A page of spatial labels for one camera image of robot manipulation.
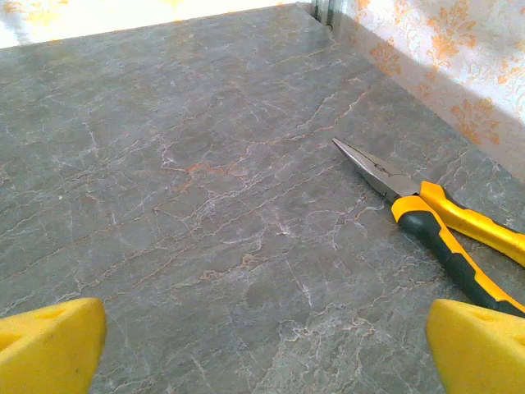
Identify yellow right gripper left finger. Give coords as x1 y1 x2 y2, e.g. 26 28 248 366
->
0 297 107 394

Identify yellow black needle-nose pliers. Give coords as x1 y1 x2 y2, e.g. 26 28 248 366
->
331 137 525 318

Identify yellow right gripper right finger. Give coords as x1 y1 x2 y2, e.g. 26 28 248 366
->
425 298 525 394

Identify aluminium frame post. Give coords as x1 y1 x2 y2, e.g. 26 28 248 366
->
313 0 342 33

